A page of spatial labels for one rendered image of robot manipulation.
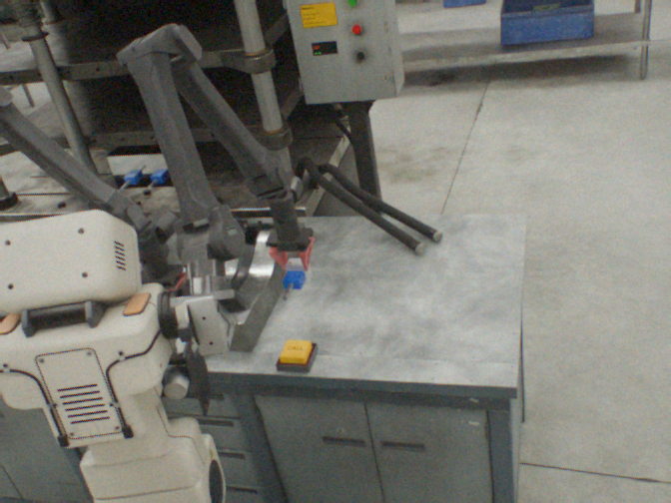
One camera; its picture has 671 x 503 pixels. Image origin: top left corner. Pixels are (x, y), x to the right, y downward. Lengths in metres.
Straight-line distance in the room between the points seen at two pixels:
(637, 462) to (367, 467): 0.94
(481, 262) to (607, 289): 1.31
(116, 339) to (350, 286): 0.84
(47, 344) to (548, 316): 2.17
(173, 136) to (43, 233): 0.28
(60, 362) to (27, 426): 1.14
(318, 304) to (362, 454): 0.40
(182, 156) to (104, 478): 0.64
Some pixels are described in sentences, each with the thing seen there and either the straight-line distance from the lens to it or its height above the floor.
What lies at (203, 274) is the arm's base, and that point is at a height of 1.23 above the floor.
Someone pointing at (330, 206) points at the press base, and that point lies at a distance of 2.57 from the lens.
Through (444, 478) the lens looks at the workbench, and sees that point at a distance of 1.90.
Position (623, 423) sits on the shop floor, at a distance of 2.60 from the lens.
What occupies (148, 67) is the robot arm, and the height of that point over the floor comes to 1.54.
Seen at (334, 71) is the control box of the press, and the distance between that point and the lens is 2.25.
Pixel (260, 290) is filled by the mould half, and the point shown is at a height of 0.89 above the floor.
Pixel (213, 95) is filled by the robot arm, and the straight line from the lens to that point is 1.46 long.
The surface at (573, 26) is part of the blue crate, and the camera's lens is 5.17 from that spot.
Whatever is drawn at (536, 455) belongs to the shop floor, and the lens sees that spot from 2.48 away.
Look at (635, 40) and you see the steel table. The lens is 5.10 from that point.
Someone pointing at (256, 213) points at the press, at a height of 0.77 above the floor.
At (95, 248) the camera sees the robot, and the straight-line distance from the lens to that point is 1.20.
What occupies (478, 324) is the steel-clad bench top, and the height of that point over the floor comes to 0.80.
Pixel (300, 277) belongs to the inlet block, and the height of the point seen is 0.95.
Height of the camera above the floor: 1.89
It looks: 33 degrees down
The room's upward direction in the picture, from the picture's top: 11 degrees counter-clockwise
